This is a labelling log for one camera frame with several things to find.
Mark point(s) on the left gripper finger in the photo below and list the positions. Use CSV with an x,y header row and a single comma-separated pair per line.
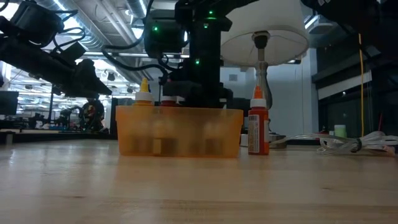
x,y
90,84

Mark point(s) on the translucent orange plastic bin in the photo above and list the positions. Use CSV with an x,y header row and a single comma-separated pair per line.
x,y
186,133

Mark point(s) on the silver ceiling duct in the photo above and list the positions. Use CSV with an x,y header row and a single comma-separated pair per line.
x,y
96,40

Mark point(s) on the tall yellow-capped food coloring bottle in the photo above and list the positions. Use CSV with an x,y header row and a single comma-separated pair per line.
x,y
144,96

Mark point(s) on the person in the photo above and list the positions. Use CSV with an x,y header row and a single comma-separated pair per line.
x,y
91,113

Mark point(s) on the tall pink-capped food coloring bottle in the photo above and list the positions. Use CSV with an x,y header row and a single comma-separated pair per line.
x,y
168,100

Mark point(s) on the ceiling light bar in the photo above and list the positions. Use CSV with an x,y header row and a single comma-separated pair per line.
x,y
133,54

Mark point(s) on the black monitor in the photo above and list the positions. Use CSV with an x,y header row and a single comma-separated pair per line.
x,y
7,102

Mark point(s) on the pale green cup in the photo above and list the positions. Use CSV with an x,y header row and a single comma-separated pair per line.
x,y
340,131

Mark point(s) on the tall orange-capped food coloring bottle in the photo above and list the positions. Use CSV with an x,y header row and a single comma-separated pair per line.
x,y
258,133

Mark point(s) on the dark workbench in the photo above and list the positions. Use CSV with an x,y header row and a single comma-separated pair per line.
x,y
62,137

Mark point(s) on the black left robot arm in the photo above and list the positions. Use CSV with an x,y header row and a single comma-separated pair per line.
x,y
31,62

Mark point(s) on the white shade silver table lamp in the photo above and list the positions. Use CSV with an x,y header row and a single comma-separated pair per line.
x,y
270,43

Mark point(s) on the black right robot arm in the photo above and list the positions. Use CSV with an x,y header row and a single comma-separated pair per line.
x,y
205,46

